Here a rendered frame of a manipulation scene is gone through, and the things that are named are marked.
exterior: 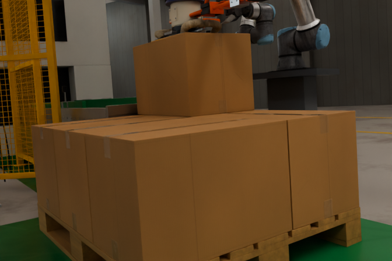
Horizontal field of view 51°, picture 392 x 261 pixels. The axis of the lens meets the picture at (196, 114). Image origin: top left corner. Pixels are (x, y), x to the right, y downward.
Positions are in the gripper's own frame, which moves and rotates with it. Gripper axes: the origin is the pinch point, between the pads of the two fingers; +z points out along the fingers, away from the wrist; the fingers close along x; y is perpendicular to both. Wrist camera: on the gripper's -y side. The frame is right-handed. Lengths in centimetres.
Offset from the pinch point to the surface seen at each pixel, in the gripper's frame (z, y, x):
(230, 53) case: -2.8, -2.7, -23.4
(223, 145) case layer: 52, -63, -58
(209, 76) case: 10.9, -2.2, -34.3
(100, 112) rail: 38, 75, -50
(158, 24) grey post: -160, 346, 55
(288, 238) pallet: 25, -63, -95
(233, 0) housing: 5.5, -17.2, -0.3
